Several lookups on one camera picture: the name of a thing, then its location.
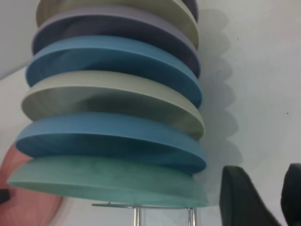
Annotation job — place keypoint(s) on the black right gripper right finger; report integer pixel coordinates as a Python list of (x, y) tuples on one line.
[(294, 195)]

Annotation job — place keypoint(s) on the blue plastic plate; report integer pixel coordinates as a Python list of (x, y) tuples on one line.
[(105, 124), (117, 47)]

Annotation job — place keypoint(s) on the beige plastic plate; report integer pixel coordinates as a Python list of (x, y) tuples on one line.
[(105, 80), (185, 21)]

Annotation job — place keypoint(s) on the dark purple plate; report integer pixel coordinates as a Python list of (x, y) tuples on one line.
[(191, 7)]

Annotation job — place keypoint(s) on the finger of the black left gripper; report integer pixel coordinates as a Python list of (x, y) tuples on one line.
[(4, 195)]

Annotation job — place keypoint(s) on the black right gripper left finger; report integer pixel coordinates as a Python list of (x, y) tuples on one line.
[(237, 202)]

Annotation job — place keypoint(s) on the pink plastic plate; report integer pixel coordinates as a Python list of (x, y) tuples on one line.
[(30, 212)]

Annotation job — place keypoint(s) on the teal green plate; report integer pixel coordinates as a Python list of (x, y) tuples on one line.
[(105, 179)]

